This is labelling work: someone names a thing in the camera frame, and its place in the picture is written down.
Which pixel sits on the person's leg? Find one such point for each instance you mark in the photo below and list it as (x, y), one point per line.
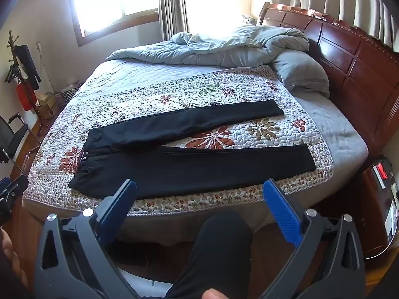
(218, 249)

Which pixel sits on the grey pillow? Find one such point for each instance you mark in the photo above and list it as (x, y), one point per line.
(300, 71)

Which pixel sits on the wooden bed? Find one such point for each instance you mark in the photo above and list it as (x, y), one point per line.
(358, 68)

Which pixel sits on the black hanging garment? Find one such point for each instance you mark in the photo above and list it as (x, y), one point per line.
(29, 65)

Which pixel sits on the woven basket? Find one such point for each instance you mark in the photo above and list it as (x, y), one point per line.
(70, 92)

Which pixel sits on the wooden nightstand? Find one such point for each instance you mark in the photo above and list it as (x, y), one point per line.
(349, 211)

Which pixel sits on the red hanging bag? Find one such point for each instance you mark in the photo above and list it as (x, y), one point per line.
(25, 96)

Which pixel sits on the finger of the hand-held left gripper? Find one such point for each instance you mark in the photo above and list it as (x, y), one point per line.
(17, 187)

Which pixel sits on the grey duvet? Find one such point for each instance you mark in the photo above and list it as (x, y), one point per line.
(224, 45)

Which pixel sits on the grey bed sheet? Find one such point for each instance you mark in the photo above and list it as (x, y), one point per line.
(339, 130)

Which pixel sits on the floral quilted bedspread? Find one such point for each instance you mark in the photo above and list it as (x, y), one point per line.
(149, 95)

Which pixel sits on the wooden coat rack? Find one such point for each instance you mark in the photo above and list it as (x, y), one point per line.
(12, 53)

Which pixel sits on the black pants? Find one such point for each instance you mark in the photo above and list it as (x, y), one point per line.
(187, 168)

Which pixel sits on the wooden framed window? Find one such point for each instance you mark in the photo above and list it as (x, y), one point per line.
(124, 17)

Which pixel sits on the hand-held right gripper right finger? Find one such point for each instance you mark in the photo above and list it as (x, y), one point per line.
(280, 211)

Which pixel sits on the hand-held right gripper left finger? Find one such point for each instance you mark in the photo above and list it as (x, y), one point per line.
(120, 205)

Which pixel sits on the black office chair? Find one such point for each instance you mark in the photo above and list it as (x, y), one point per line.
(14, 137)

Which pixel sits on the person's left hand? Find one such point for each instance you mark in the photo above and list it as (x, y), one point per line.
(7, 255)

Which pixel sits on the cardboard box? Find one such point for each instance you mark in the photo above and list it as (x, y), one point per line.
(46, 106)

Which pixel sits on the black device with red light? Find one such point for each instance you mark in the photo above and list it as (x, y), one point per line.
(382, 171)

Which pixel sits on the striped beige curtain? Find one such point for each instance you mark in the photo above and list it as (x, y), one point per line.
(173, 6)

